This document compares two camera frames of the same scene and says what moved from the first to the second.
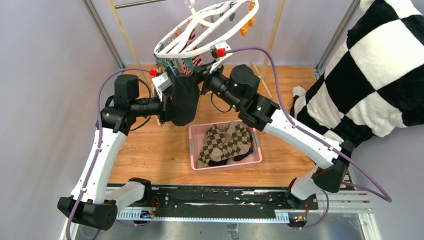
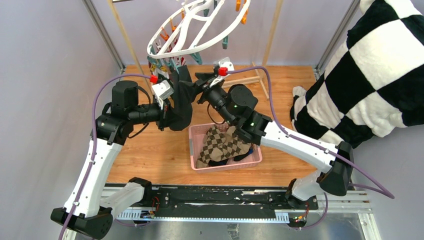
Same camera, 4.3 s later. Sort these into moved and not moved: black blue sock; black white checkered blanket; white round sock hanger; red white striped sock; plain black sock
Moved: red white striped sock; white round sock hanger; plain black sock
Not moved: black blue sock; black white checkered blanket
